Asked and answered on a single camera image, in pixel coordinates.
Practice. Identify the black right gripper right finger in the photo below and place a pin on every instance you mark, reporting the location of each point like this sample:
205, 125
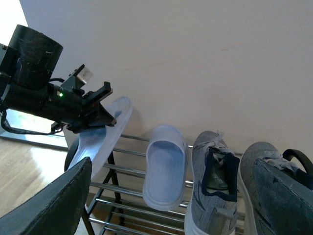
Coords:
287, 200

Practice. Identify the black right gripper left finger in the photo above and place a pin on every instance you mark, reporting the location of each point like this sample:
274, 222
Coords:
54, 210

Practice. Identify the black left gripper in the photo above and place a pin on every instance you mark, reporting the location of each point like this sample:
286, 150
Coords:
77, 112

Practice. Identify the light blue slipper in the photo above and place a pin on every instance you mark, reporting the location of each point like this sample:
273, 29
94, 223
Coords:
99, 143
166, 163

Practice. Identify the grey knit sneaker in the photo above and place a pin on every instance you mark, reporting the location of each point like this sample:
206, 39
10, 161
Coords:
256, 220
212, 209

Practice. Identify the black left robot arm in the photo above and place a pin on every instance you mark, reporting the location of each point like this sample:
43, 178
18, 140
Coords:
26, 85

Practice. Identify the black metal shoe rack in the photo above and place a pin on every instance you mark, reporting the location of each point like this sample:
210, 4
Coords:
117, 207

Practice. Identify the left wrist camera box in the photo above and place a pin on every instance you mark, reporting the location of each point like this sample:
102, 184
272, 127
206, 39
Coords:
80, 77

